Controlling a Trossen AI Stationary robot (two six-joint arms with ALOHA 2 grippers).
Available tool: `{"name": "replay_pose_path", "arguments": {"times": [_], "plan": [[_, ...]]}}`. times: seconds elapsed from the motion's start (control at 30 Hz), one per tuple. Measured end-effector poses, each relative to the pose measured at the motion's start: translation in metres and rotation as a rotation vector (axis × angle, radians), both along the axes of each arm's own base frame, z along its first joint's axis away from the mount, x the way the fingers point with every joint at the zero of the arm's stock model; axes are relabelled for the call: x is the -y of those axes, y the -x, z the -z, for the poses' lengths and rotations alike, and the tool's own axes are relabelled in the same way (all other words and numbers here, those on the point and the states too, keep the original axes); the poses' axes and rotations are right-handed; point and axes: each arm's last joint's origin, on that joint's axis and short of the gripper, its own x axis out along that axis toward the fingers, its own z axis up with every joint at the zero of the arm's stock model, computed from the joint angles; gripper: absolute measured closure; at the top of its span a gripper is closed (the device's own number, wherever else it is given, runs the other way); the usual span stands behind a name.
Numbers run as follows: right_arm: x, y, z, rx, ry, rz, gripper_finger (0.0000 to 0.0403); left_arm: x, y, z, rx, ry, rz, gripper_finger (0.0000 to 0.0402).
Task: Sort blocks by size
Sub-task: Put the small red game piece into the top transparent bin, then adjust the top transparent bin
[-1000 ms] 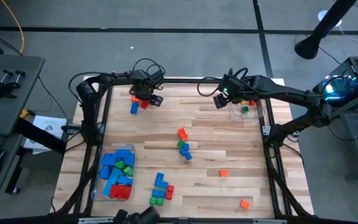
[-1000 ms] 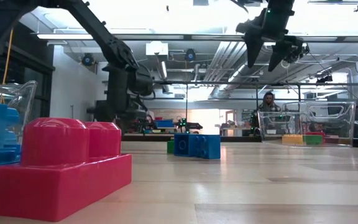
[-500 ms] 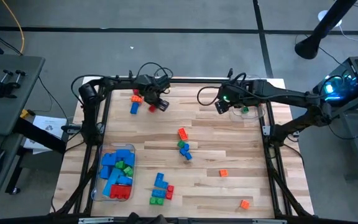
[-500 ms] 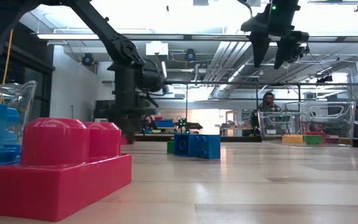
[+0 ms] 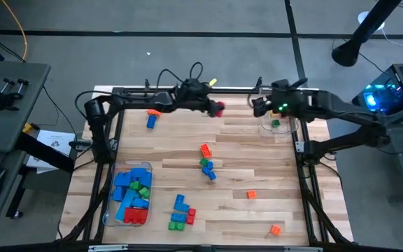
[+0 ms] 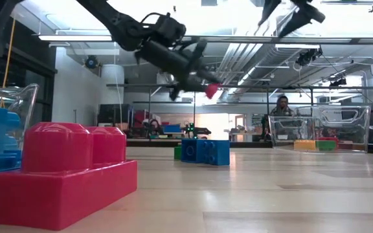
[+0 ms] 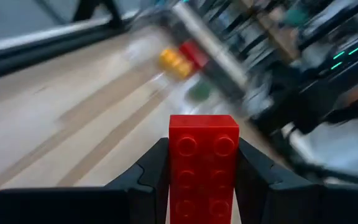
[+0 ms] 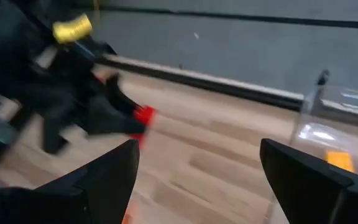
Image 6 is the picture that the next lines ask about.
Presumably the long ceiling light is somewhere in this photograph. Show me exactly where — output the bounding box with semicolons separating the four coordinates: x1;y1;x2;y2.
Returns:
274;43;321;50
38;34;113;42

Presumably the clear plastic bin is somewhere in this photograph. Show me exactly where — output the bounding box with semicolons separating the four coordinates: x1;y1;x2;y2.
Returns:
267;104;372;153
0;83;40;153

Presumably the black ceiling device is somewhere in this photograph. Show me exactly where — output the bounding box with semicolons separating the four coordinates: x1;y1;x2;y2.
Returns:
295;47;324;67

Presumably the large red block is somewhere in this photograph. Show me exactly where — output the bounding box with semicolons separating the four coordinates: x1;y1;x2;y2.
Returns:
0;122;139;231

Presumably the black background rack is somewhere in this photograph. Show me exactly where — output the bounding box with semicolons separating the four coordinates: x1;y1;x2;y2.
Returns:
106;83;346;143

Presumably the yellow cable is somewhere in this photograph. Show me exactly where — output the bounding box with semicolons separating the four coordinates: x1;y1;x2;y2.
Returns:
0;17;17;109

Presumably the black equipment case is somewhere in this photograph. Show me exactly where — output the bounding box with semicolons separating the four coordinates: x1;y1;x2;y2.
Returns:
97;104;134;128

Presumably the small red block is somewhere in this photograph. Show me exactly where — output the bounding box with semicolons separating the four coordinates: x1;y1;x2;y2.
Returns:
204;82;222;100

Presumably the yellow block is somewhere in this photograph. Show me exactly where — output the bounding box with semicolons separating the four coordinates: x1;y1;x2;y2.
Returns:
293;139;317;151

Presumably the person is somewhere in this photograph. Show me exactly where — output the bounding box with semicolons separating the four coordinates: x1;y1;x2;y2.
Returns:
264;94;297;143

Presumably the blue storage bin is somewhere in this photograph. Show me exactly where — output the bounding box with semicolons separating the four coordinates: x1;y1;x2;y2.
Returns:
159;124;183;135

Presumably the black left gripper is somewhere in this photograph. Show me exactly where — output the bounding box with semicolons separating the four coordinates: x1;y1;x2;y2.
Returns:
134;39;221;101

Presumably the blue round fan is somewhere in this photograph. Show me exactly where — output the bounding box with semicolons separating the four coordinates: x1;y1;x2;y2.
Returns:
85;55;100;70

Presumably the white cylindrical tank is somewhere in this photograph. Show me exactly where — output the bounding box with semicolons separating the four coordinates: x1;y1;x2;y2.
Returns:
101;63;126;106

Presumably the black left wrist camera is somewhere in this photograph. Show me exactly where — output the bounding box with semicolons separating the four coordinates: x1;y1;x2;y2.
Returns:
153;13;188;43

